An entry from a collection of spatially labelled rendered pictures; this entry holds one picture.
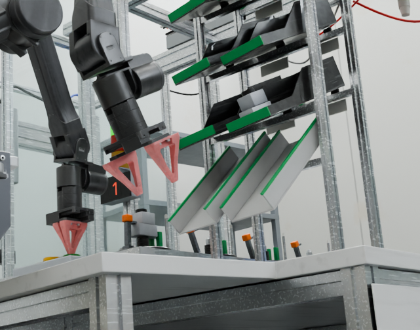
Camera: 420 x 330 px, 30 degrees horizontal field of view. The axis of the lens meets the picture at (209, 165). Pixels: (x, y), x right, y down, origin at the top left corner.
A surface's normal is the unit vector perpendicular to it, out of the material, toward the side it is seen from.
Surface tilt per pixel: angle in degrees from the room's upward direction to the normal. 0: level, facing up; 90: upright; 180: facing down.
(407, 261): 90
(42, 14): 90
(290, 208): 90
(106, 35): 90
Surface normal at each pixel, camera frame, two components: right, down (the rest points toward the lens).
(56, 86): 0.73, -0.04
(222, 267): 0.67, -0.25
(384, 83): -0.74, -0.12
